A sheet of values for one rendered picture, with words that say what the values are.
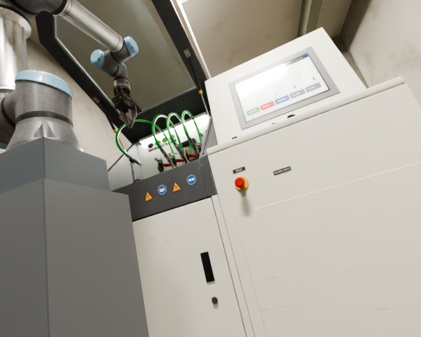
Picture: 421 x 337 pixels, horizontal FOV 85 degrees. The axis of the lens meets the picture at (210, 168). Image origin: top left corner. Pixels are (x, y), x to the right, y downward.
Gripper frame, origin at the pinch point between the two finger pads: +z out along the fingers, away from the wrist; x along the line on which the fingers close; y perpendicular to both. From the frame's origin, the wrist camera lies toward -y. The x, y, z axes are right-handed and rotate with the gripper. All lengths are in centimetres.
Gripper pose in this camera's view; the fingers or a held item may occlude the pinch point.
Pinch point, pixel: (131, 126)
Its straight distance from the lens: 120.7
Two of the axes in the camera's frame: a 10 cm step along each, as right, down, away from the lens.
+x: 9.1, -3.2, -2.6
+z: 2.4, 9.3, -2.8
